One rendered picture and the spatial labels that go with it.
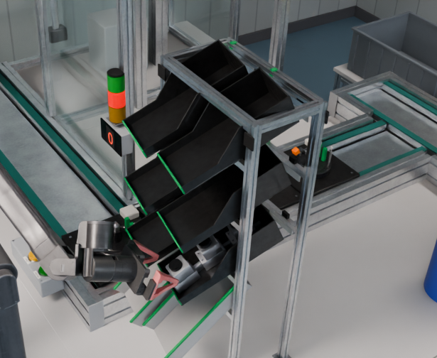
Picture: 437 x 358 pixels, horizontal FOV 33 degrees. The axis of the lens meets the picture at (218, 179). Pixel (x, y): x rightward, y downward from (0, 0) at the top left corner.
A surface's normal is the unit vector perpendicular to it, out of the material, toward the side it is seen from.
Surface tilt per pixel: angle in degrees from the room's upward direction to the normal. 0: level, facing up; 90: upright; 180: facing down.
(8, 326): 90
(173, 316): 45
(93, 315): 90
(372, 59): 90
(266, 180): 90
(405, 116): 0
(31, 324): 0
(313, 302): 0
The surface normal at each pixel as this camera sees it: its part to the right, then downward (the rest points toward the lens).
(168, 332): -0.61, -0.41
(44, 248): -0.14, -0.09
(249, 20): 0.56, 0.51
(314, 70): 0.05, -0.80
